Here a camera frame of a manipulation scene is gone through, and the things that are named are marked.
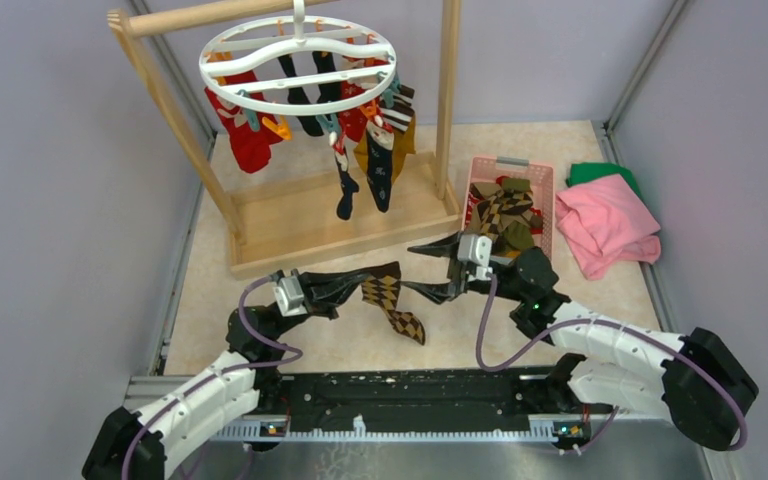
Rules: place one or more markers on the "mustard sock striped cuff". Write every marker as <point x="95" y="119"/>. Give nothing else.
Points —
<point x="396" y="105"/>

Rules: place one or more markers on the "white round clip hanger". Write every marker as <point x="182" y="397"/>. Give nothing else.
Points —
<point x="241" y="63"/>

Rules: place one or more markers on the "pink folded cloth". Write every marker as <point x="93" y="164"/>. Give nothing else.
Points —
<point x="604" y="222"/>

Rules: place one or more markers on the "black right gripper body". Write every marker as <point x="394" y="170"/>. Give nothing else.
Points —
<point x="502" y="289"/>

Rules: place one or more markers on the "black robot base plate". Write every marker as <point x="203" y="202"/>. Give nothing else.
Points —
<point x="459" y="401"/>

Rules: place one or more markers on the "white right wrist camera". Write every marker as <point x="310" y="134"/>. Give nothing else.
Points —
<point x="474" y="253"/>

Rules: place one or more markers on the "green striped sock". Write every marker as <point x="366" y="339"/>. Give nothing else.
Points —
<point x="520" y="221"/>

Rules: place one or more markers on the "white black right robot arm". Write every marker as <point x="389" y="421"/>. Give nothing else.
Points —
<point x="693" y="381"/>

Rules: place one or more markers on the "black hanging sock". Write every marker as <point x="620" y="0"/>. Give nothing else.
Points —
<point x="328" y="92"/>

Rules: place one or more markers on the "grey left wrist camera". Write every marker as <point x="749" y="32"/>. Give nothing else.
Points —
<point x="289" y="295"/>

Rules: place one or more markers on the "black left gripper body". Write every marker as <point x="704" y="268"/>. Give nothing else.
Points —
<point x="306" y="293"/>

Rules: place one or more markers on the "argyle patterned sock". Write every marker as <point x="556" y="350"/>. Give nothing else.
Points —
<point x="382" y="288"/>
<point x="490" y="220"/>

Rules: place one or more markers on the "pink perforated plastic basket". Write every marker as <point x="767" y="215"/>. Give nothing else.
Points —
<point x="488" y="169"/>

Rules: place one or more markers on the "navy sock red cuff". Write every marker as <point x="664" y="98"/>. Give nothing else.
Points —
<point x="380" y="143"/>

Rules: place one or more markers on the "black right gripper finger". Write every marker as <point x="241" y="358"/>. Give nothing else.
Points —
<point x="448" y="247"/>
<point x="437" y="293"/>

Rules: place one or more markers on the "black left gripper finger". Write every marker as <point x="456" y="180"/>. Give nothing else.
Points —
<point x="311" y="279"/>
<point x="327" y="299"/>

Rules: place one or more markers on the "wooden hanger stand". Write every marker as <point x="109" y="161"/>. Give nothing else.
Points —
<point x="284" y="224"/>

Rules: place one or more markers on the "navy blue sock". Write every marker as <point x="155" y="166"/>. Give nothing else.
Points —
<point x="348" y="186"/>

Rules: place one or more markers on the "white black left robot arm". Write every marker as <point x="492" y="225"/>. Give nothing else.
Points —
<point x="153" y="441"/>

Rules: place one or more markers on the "green folded cloth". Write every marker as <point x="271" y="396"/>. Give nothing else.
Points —
<point x="585" y="172"/>

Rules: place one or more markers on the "red bear sock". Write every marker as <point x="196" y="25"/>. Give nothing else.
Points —
<point x="251" y="149"/>

